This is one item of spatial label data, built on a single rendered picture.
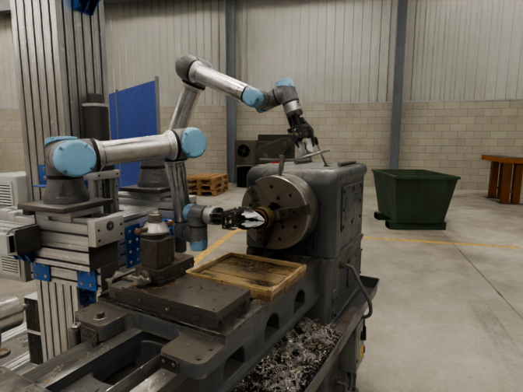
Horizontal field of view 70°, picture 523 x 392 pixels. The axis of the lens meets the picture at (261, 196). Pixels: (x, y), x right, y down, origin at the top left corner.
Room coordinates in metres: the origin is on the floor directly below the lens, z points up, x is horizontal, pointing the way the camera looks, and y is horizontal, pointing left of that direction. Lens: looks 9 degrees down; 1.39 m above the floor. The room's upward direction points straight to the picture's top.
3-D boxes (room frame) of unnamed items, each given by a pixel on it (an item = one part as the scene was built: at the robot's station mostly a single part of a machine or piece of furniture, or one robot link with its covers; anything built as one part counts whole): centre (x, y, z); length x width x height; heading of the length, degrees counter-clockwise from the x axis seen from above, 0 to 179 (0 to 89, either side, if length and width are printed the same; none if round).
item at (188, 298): (1.03, 0.26, 0.95); 0.43 x 0.17 x 0.05; 61
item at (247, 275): (1.36, 0.05, 0.89); 0.36 x 0.30 x 0.04; 61
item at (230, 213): (1.44, 0.13, 1.08); 0.12 x 0.09 x 0.08; 60
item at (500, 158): (8.75, -5.58, 0.50); 1.61 x 0.44 x 1.00; 166
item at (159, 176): (1.81, 0.52, 1.21); 0.15 x 0.15 x 0.10
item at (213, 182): (9.65, 1.41, 0.22); 1.25 x 0.86 x 0.44; 169
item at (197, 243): (1.54, 0.27, 0.98); 0.11 x 0.08 x 0.11; 38
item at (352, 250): (1.95, -0.25, 0.43); 0.60 x 0.48 x 0.86; 151
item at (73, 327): (0.96, 0.51, 0.84); 0.04 x 0.04 x 0.10; 61
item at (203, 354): (0.98, 0.27, 0.90); 0.47 x 0.30 x 0.06; 61
